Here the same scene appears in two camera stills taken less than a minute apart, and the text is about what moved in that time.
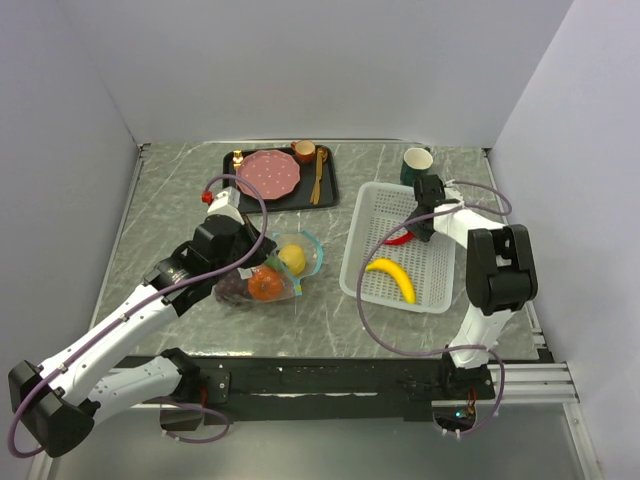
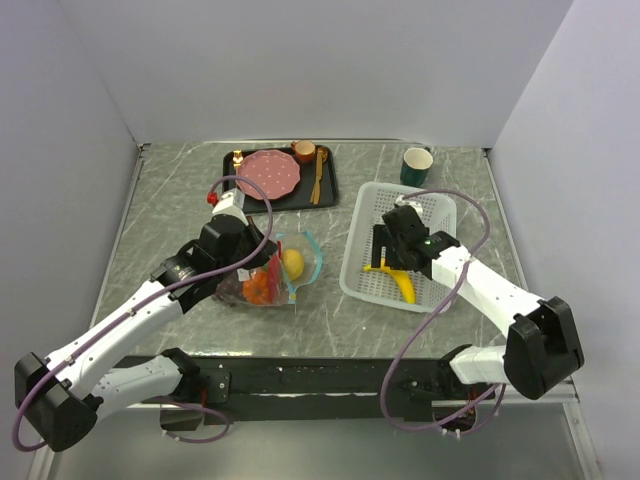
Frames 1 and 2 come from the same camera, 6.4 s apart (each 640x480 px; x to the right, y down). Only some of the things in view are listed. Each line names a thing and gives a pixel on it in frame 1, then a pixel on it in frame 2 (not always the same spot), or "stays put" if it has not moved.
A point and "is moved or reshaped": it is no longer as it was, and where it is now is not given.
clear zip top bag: (297, 255) stays put
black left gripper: (261, 253) stays put
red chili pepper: (400, 240) is moved or reshaped
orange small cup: (305, 150) stays put
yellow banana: (393, 268) stays put
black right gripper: (423, 235) -> (382, 238)
